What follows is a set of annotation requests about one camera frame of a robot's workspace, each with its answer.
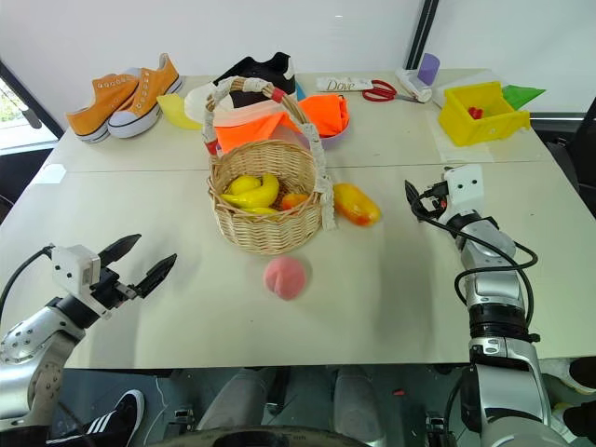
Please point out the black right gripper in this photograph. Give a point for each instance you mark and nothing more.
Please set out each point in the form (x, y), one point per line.
(434, 198)

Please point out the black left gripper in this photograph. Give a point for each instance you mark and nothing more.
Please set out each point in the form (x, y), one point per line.
(112, 291)

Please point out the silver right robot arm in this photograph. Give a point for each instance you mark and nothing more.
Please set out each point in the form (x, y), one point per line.
(493, 288)

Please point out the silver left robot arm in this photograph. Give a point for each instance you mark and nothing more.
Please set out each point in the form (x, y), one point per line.
(32, 340)

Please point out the small orange toy fruit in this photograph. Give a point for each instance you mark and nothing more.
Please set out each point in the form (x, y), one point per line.
(294, 201)

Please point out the yellow orange toy mango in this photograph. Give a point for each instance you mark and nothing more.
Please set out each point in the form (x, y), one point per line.
(356, 205)

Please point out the white paper sheet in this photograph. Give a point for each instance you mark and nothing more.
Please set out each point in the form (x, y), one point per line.
(451, 146)

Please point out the purple bowl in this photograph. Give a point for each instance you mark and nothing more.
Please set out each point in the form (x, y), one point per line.
(337, 137)

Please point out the yellow plastic box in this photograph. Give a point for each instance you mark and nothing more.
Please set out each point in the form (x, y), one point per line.
(479, 125)

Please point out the small red object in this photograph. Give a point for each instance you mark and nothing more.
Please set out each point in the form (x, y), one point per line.
(476, 112)

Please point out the white lint roller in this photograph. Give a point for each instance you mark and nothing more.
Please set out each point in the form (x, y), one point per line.
(414, 86)

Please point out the white paper card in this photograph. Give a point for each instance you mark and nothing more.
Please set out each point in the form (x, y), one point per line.
(50, 173)

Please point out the orange crumpled fabric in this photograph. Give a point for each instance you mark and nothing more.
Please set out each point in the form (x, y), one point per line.
(326, 112)

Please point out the yellow toy banana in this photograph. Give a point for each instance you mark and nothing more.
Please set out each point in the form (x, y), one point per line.
(258, 192)
(242, 184)
(261, 211)

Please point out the purple cylinder cup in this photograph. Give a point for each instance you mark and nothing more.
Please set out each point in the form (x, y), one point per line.
(428, 69)

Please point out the white Dove package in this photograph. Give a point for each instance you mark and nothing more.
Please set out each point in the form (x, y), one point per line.
(342, 84)

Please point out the pink toy peach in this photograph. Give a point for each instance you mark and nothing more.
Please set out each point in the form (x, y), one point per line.
(285, 278)

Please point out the yellow soft cloth piece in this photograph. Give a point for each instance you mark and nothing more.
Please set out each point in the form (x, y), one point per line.
(177, 112)

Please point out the black striped sneaker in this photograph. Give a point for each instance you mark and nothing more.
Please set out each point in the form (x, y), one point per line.
(109, 419)

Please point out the orange canvas sneaker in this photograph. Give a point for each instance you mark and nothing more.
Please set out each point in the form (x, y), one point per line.
(146, 100)
(95, 109)

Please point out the grey robot leg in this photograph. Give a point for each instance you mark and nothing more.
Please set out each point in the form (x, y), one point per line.
(356, 405)
(237, 400)

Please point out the orange folded fabric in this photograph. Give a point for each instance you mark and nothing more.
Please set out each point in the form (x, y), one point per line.
(253, 130)

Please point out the black and white sneaker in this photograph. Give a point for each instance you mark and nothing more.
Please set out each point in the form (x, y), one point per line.
(261, 77)

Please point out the yellow and black shoe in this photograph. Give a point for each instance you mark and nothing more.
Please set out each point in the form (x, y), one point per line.
(575, 386)

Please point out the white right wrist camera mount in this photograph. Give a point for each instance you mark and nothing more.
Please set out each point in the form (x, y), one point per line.
(464, 186)

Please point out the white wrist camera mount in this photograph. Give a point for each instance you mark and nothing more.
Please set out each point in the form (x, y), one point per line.
(72, 272)
(464, 186)

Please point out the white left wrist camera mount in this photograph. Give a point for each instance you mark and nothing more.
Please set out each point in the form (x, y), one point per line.
(72, 272)

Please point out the black window frame post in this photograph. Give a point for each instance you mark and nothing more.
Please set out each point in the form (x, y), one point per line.
(421, 32)

